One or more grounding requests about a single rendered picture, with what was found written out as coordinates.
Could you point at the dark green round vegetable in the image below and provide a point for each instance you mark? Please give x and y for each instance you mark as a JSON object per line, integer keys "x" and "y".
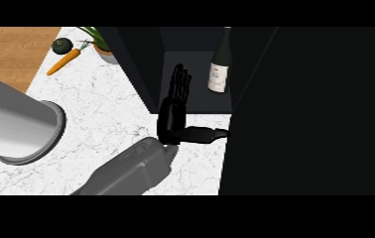
{"x": 62, "y": 46}

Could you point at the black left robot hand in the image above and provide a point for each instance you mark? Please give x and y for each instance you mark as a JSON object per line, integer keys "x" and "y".
{"x": 170, "y": 116}

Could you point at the dark wine bottle white label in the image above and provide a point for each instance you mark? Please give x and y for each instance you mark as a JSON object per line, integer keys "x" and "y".
{"x": 218, "y": 80}

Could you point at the dark grey cabinet door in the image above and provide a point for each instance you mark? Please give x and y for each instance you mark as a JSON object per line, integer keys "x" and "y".
{"x": 302, "y": 116}

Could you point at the grey cylindrical pot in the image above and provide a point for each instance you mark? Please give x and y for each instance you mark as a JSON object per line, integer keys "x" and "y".
{"x": 23, "y": 126}

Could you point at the wooden cutting board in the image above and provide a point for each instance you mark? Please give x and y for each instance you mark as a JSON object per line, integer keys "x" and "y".
{"x": 19, "y": 50}

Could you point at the orange carrot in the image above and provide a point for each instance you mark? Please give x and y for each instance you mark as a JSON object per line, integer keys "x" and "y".
{"x": 63, "y": 61}

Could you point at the dark open cabinet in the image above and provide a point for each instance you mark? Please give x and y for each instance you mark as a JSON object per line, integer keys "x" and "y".
{"x": 146, "y": 66}

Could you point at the potted green plant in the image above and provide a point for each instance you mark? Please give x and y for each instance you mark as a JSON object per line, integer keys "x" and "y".
{"x": 105, "y": 52}

